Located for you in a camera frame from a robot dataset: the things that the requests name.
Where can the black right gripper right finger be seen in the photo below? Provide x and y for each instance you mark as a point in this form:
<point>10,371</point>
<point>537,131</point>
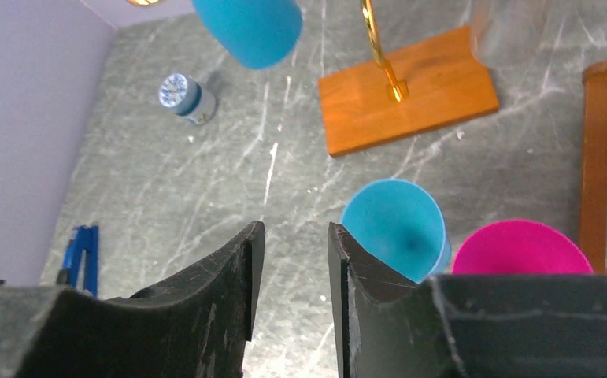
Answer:
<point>462,326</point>

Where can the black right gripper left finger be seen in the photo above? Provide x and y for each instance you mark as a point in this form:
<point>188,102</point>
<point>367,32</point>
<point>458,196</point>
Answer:
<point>195,323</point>

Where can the pink wine glass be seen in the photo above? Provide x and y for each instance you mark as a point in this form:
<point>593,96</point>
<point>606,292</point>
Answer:
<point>519,246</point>

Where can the light blue wine glass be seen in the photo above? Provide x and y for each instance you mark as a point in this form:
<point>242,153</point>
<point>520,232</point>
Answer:
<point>400,224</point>

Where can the wooden rack base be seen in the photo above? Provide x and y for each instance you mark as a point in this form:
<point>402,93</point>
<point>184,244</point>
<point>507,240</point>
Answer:
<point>442,82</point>

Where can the dark blue wine glass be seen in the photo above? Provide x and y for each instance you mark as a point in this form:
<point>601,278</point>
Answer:
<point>257,33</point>

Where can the clear wine glass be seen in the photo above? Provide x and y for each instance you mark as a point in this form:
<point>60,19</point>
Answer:
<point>504,33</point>

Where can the blue clip tool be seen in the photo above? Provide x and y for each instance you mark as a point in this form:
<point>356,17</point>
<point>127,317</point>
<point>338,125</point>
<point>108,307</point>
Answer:
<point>79,268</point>

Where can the blue cleaning gel jar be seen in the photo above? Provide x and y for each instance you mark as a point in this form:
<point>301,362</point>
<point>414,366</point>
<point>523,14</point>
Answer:
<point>187,99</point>

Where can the wooden tiered shelf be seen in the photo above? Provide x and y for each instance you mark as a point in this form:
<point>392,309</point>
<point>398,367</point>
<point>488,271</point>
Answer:
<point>593,192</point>

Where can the gold wire glass rack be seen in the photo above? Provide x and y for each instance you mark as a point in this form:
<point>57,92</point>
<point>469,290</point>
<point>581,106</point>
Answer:
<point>397,89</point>

